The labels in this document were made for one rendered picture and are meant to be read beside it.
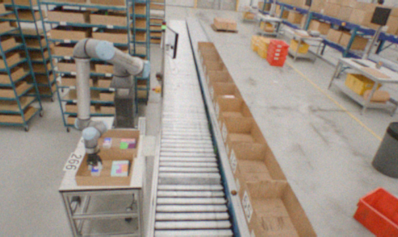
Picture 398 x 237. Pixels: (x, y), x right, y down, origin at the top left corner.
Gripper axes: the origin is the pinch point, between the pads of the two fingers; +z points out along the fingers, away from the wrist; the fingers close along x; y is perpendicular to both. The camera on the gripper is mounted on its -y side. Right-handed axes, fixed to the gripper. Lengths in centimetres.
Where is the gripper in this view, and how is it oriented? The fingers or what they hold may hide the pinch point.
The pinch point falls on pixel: (96, 168)
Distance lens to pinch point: 205.2
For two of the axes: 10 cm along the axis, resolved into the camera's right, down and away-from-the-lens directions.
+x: 9.9, 0.5, 1.0
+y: 0.6, 5.2, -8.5
